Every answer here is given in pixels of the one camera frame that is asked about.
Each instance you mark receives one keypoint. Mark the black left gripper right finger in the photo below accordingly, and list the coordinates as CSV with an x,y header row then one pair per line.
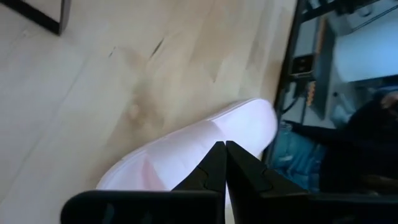
x,y
280,207

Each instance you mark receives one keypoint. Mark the wooden shelf black metal frame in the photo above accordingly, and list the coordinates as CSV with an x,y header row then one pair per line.
x,y
60,18

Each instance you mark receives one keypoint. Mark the pink foam slide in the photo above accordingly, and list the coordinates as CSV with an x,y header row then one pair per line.
x,y
186,146

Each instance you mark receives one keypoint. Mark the person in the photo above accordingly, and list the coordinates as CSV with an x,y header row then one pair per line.
x,y
357,149

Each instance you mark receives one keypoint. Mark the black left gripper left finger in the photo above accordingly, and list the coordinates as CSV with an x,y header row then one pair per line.
x,y
186,207

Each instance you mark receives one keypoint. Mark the black aluminium table frame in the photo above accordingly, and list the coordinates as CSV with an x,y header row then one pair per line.
x,y
293,37

